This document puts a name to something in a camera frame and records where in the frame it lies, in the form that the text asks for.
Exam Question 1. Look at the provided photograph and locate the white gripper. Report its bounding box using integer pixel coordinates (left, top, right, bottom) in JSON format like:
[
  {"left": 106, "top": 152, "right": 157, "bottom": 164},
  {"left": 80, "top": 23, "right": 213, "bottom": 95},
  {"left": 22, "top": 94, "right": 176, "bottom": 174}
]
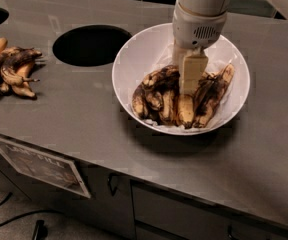
[{"left": 172, "top": 1, "right": 227, "bottom": 95}]

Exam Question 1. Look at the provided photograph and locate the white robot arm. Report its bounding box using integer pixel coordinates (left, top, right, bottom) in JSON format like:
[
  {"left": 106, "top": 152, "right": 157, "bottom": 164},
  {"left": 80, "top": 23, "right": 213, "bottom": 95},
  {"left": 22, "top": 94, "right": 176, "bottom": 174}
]
[{"left": 172, "top": 0, "right": 288, "bottom": 95}]

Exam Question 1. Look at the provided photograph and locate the white paper bowl liner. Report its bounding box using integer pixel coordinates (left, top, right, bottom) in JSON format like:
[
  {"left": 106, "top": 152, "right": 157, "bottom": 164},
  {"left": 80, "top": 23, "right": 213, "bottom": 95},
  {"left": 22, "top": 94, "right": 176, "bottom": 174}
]
[{"left": 132, "top": 42, "right": 247, "bottom": 135}]

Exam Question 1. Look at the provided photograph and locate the right blackened banana in bowl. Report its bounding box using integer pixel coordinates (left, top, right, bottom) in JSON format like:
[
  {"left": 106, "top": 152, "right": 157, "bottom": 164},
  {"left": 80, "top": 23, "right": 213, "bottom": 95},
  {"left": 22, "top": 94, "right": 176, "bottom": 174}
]
[{"left": 193, "top": 64, "right": 235, "bottom": 128}]

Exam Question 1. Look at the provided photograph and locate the white round bowl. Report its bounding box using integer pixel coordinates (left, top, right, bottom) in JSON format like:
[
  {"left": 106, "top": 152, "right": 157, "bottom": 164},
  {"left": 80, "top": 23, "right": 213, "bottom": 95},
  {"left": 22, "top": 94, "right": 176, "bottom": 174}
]
[{"left": 112, "top": 23, "right": 250, "bottom": 136}]

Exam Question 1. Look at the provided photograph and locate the middle yellow banana in bowl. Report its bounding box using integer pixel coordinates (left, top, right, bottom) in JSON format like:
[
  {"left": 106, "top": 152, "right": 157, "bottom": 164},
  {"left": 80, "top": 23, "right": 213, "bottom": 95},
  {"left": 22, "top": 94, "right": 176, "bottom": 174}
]
[{"left": 177, "top": 94, "right": 194, "bottom": 129}]

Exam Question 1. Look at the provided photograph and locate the small spotted banana in bowl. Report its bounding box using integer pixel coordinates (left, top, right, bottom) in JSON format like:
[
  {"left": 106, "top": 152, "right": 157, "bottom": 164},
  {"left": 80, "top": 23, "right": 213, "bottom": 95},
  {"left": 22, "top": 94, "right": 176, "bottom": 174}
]
[{"left": 159, "top": 90, "right": 175, "bottom": 125}]

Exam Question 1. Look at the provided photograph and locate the left dark banana in bowl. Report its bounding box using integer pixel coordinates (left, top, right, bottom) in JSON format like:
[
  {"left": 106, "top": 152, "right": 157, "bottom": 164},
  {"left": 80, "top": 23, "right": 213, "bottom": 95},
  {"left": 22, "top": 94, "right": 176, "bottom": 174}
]
[{"left": 132, "top": 85, "right": 149, "bottom": 119}]

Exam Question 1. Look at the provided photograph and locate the lower yellow banana on counter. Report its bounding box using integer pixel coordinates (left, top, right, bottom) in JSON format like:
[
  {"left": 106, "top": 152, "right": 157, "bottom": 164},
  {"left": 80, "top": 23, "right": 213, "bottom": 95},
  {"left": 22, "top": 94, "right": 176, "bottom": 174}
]
[{"left": 11, "top": 62, "right": 37, "bottom": 99}]

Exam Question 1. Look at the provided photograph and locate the top black banana on counter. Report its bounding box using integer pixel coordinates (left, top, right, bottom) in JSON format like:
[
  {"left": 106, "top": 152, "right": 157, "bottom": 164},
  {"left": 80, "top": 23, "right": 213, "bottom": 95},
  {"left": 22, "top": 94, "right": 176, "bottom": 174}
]
[{"left": 0, "top": 49, "right": 42, "bottom": 86}]

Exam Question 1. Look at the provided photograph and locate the grey cabinet drawer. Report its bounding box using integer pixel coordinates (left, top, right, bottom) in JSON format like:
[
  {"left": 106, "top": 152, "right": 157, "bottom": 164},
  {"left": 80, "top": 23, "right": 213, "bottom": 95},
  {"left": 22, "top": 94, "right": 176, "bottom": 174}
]
[{"left": 132, "top": 184, "right": 288, "bottom": 240}]

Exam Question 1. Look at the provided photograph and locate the framed landfill sign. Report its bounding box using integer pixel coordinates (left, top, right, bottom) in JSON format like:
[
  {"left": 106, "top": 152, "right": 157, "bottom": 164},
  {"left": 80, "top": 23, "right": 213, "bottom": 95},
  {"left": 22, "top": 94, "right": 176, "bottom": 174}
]
[{"left": 0, "top": 137, "right": 91, "bottom": 198}]

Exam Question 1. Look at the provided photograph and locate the black object on floor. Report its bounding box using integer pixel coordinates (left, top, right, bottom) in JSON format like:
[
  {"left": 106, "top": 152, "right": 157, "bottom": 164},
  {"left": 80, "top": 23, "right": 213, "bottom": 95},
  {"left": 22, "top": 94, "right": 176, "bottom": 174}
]
[{"left": 32, "top": 220, "right": 48, "bottom": 240}]

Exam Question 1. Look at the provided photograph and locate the black cabinet door handle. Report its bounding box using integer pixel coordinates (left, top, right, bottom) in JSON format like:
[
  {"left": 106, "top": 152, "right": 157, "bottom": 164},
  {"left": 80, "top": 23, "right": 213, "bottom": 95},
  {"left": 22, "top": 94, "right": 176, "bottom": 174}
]
[{"left": 107, "top": 173, "right": 119, "bottom": 197}]

